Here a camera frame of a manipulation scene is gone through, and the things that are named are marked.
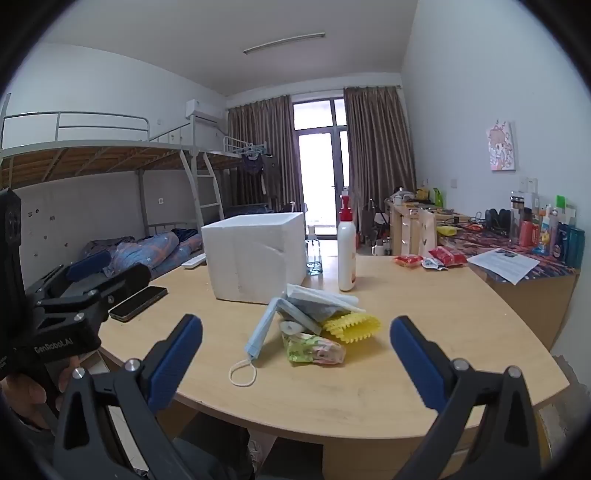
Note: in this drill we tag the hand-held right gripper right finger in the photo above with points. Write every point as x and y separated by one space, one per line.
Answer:
411 355

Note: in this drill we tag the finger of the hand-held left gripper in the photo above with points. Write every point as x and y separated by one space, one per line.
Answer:
60 281
129 279

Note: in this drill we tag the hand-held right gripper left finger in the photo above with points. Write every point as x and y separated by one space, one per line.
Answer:
178 360

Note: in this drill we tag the yellow foam fruit net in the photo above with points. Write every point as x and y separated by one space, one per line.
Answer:
353 327

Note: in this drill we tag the blue face mask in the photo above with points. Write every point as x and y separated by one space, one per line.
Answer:
265 332

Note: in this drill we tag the green snack packet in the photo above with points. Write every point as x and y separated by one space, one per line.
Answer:
314 350

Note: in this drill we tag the white cloth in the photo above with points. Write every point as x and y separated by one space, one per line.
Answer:
323 295

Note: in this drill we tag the grey sock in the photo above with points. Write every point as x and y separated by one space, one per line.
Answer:
314 308

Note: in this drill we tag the white lotion pump bottle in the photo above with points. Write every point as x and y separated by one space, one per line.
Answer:
346 258
291 327

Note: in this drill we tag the white foam box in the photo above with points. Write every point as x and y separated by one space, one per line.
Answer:
249 258

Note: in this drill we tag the person's left hand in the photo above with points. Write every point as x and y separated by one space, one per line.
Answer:
27 397

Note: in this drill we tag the black smartphone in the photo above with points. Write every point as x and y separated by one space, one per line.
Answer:
138 302

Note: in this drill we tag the blue orange striped quilt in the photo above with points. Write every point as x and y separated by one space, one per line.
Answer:
143 251

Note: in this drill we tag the grey purple quilt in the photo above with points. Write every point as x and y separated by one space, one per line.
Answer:
108 247

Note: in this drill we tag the white remote control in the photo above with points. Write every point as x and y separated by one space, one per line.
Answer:
194 261

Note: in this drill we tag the dark blue blanket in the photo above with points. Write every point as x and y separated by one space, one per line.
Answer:
187 234

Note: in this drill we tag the silver snack packet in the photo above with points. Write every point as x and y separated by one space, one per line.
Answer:
433 264

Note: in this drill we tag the small red snack packet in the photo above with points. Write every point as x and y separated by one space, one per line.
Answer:
408 261

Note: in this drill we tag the white mug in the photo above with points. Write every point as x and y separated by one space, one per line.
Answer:
378 250

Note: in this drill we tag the white bunk bed ladder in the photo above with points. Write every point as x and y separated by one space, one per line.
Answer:
205 184

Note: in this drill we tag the wooden smiley chair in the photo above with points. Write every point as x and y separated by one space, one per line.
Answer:
428 233

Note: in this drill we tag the printed paper sheet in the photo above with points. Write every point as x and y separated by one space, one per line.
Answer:
503 265

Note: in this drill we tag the large metal bunk bed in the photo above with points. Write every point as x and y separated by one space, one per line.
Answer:
92 154

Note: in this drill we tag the patterned desk mat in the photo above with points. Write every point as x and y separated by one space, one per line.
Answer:
475 242

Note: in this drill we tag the clear glass bottle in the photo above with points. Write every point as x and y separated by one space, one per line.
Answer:
314 263

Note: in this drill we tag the blue checked bedding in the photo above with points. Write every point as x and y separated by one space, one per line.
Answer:
249 208

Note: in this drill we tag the white pot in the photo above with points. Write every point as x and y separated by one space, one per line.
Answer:
400 196

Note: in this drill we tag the black headphones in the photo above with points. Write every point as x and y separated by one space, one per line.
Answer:
497 220

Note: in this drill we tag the small metal bunk bed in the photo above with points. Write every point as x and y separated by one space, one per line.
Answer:
231 152

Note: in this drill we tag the yellow box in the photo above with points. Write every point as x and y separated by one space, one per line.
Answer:
422 193

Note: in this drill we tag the hanging dark clothes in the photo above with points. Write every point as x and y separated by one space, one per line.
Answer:
253 166

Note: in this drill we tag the white air conditioner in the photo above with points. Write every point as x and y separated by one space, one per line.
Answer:
202 110

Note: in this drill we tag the row of toiletry bottles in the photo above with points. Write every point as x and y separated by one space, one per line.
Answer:
549 230

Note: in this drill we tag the brown curtain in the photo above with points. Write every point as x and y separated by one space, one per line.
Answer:
258 129
378 152

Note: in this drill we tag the glass balcony door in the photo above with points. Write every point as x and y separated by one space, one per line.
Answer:
318 175

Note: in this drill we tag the ceiling tube light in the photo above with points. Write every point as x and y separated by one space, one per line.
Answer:
284 43

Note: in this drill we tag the white wall socket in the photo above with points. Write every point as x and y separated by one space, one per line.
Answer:
528 184

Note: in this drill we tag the cartoon wall poster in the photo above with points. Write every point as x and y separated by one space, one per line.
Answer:
501 146

